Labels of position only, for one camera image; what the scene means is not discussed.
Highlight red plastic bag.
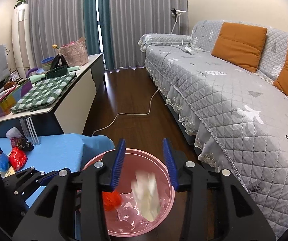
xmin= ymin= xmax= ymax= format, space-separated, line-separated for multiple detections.
xmin=102 ymin=190 xmax=122 ymax=212

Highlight red wrapper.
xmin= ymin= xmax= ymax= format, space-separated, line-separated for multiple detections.
xmin=9 ymin=147 xmax=28 ymax=171

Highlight blue plastic bag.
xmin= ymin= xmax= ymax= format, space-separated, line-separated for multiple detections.
xmin=0 ymin=149 xmax=9 ymax=172

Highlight white paper carton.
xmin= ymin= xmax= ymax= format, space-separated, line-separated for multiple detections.
xmin=131 ymin=171 xmax=160 ymax=222

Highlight white foam net roll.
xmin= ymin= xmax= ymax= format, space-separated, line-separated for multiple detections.
xmin=6 ymin=127 xmax=23 ymax=139

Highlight clear plastic tube bundle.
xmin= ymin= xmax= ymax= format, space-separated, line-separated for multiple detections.
xmin=20 ymin=116 xmax=40 ymax=146

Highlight yellow tissue pack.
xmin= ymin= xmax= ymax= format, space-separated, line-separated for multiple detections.
xmin=4 ymin=166 xmax=16 ymax=177

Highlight blue table mat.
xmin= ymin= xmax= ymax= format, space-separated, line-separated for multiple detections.
xmin=0 ymin=133 xmax=115 ymax=207

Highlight pink plastic basin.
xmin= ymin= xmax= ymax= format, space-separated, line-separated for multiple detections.
xmin=80 ymin=140 xmax=175 ymax=240

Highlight white dark coffee table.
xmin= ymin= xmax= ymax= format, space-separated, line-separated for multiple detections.
xmin=0 ymin=53 xmax=105 ymax=138

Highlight grey quilted sofa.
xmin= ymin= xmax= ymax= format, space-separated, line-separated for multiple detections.
xmin=138 ymin=20 xmax=288 ymax=240

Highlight colourful storage box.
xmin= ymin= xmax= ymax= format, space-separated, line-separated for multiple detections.
xmin=0 ymin=80 xmax=32 ymax=117

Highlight green checkered cloth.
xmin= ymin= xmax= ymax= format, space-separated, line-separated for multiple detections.
xmin=11 ymin=72 xmax=76 ymax=114

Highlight brown plush toy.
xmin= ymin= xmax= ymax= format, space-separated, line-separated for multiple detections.
xmin=4 ymin=81 xmax=17 ymax=90

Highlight dark green tray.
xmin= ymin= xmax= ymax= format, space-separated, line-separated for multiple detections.
xmin=45 ymin=65 xmax=68 ymax=79

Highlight stacked plastic bowls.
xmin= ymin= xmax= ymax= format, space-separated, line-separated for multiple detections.
xmin=41 ymin=57 xmax=54 ymax=71

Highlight black hat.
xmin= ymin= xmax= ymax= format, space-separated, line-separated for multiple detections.
xmin=51 ymin=54 xmax=68 ymax=70

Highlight pink lace basket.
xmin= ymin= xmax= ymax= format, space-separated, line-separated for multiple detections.
xmin=58 ymin=37 xmax=88 ymax=67

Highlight white floor air conditioner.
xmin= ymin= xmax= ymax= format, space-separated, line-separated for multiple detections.
xmin=11 ymin=3 xmax=35 ymax=80

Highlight grey curtains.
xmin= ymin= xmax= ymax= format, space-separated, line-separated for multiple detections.
xmin=26 ymin=0 xmax=188 ymax=68

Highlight teal curtain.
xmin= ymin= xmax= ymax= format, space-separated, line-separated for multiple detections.
xmin=84 ymin=0 xmax=115 ymax=70

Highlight white power cable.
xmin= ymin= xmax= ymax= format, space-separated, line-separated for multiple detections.
xmin=91 ymin=42 xmax=192 ymax=137

